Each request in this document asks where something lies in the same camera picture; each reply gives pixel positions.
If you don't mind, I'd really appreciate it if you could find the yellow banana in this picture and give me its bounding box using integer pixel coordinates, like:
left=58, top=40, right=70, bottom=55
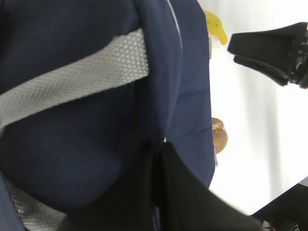
left=205, top=11, right=228, bottom=45

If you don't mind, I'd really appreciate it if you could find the brown bread roll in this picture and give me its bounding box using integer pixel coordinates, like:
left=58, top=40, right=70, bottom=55
left=212, top=117, right=228, bottom=154

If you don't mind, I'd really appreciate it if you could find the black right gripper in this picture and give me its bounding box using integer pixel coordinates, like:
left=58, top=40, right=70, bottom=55
left=228, top=22, right=308, bottom=89

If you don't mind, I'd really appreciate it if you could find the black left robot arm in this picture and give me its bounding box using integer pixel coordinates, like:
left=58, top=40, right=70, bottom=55
left=59, top=143, right=308, bottom=231

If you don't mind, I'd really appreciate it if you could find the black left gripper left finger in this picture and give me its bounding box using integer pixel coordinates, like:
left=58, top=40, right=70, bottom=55
left=58, top=143, right=154, bottom=231

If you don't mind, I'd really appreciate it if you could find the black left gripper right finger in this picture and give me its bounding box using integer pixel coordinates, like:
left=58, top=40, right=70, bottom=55
left=159, top=143, right=262, bottom=231

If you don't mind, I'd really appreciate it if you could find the navy blue lunch bag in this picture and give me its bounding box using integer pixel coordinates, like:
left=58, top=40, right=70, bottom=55
left=0, top=0, right=215, bottom=231

